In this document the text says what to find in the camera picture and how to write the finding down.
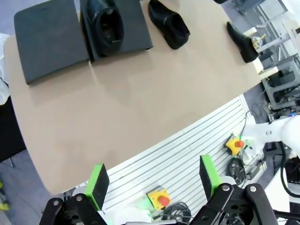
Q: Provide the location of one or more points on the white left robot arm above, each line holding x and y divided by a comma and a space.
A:
131, 214

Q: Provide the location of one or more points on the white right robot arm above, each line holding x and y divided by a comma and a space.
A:
290, 131

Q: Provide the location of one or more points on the black leather dress shoe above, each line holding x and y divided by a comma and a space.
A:
243, 43
105, 30

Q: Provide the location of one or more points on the grey metal rack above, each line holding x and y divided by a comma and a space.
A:
279, 89

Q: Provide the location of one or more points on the slotted aluminium base frame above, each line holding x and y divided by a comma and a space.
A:
187, 150

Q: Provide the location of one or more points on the white plastic cover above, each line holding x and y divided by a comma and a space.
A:
3, 70

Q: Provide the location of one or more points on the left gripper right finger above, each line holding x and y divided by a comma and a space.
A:
209, 178

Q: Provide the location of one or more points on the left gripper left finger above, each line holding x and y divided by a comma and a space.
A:
97, 185

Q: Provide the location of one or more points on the yellow emergency stop button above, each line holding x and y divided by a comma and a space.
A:
234, 146
159, 198

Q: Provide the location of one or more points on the clear plastic cup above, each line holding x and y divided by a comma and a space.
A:
257, 42

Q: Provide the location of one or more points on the black leather loafer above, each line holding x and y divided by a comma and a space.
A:
220, 1
168, 23

